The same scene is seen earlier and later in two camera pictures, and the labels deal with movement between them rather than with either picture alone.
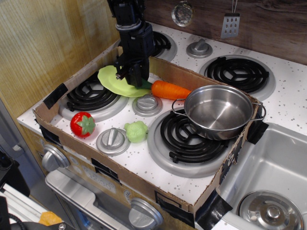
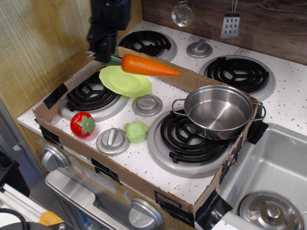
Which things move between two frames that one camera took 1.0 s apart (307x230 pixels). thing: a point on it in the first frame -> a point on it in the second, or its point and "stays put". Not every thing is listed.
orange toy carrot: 166,90 -> 138,64
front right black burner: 178,150 stays put
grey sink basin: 277,162 stays put
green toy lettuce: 136,132 stays put
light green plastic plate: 107,76 stays put
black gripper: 137,42 -> 106,17
